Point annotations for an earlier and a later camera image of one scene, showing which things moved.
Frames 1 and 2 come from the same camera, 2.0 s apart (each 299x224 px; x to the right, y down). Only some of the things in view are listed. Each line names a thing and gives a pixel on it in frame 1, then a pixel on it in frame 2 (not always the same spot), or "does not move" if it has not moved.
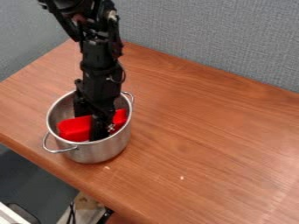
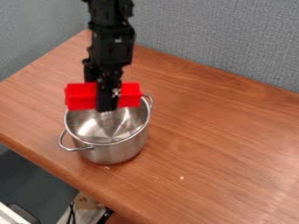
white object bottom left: (14, 214) does not move
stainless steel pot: (91, 151) → (107, 137)
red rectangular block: (75, 129) → (81, 95)
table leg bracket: (89, 209) does not move
